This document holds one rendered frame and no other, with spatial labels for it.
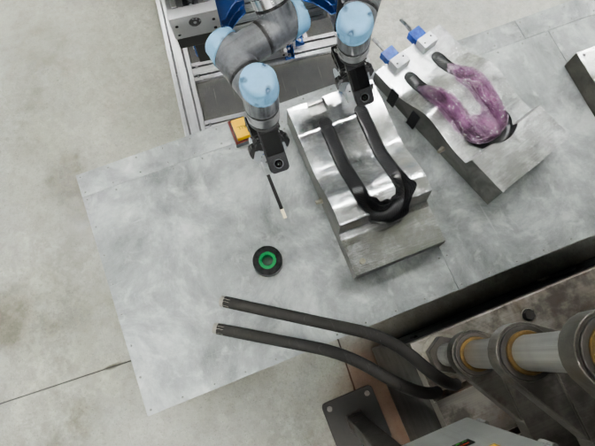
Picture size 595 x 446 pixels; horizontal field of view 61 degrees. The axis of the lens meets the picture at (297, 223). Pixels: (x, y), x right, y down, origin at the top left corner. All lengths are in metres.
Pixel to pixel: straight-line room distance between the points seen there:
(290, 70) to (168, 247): 1.14
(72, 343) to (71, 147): 0.89
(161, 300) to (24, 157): 1.40
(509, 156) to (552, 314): 0.44
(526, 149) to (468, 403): 0.69
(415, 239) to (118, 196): 0.84
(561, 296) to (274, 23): 1.04
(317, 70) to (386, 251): 1.16
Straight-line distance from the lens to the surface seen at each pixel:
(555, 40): 1.86
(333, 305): 1.38
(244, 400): 2.19
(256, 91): 1.00
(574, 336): 0.73
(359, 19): 1.11
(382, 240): 1.37
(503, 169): 1.46
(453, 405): 1.45
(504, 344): 0.95
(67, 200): 2.50
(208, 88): 2.29
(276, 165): 1.16
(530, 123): 1.55
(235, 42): 1.09
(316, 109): 1.48
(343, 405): 2.18
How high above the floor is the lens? 2.17
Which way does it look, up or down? 75 degrees down
